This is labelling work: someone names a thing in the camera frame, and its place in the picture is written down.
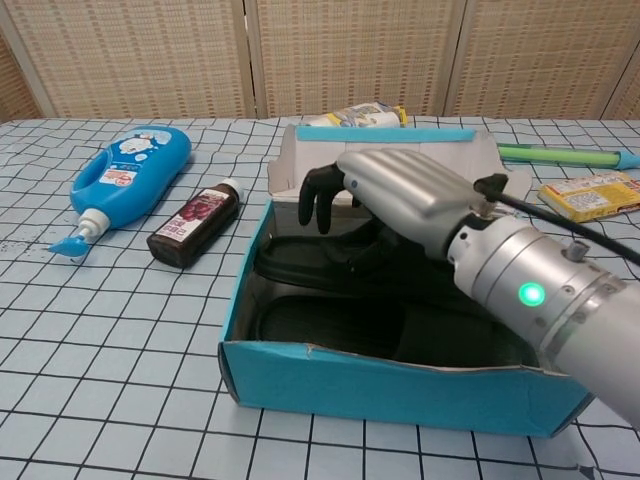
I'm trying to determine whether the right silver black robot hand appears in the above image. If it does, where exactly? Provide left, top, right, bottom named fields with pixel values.
left=298, top=148, right=509, bottom=266

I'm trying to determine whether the black slipper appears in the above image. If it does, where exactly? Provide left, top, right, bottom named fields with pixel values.
left=254, top=294, right=541, bottom=371
left=255, top=219, right=451, bottom=296

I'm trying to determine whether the blue cardboard shoebox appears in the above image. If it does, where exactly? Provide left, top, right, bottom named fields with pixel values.
left=218, top=124, right=592, bottom=439

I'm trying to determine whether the white yellow bag roll package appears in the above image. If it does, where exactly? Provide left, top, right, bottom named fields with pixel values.
left=299, top=102, right=407, bottom=129

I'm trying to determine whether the green plastic tube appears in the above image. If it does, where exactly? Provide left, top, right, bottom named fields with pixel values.
left=496, top=142, right=640, bottom=170

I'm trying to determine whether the yellow flat packet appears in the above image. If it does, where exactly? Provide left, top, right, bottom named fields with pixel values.
left=537, top=171, right=640, bottom=225

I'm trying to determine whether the dark brown syrup bottle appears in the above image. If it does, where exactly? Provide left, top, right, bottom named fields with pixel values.
left=146, top=178, right=243, bottom=270

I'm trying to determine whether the blue detergent pump bottle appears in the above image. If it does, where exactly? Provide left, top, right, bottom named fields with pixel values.
left=48, top=125, right=192, bottom=259

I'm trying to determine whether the woven folding screen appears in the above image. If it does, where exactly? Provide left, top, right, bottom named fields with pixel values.
left=0, top=0, right=640, bottom=121

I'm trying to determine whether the blue checkered tablecloth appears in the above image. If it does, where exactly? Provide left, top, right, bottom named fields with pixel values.
left=0, top=117, right=640, bottom=480

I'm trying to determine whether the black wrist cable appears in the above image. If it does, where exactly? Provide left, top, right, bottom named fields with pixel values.
left=473, top=172, right=640, bottom=266

